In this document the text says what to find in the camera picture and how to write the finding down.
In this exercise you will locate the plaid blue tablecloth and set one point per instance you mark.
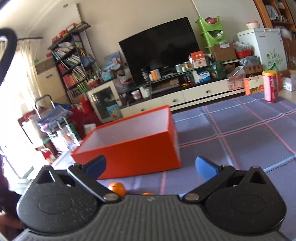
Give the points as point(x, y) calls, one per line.
point(242, 132)

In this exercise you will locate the red drink can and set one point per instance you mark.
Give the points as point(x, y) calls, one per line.
point(270, 84)

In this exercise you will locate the white mini fridge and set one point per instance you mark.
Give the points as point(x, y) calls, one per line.
point(267, 45)

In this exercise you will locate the red tomato middle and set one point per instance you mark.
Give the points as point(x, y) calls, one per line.
point(148, 193)

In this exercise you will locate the white tv cabinet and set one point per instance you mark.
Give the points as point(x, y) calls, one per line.
point(188, 96)

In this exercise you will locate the yellow orange near box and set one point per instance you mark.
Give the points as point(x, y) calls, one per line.
point(117, 188)

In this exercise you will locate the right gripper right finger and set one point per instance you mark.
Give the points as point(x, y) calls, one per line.
point(214, 175)

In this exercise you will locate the green plastic rack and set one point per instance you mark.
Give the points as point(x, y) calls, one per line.
point(211, 32)

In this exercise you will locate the orange cardboard box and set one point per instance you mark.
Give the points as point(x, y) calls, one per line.
point(140, 144)

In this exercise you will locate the black flat television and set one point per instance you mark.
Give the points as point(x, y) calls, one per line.
point(165, 45)

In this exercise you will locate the white glass door cabinet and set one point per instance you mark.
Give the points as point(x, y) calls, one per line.
point(105, 102)

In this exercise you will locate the dark bookshelf with books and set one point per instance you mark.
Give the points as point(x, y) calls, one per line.
point(75, 66)

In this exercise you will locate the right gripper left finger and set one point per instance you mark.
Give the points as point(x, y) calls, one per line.
point(87, 175)

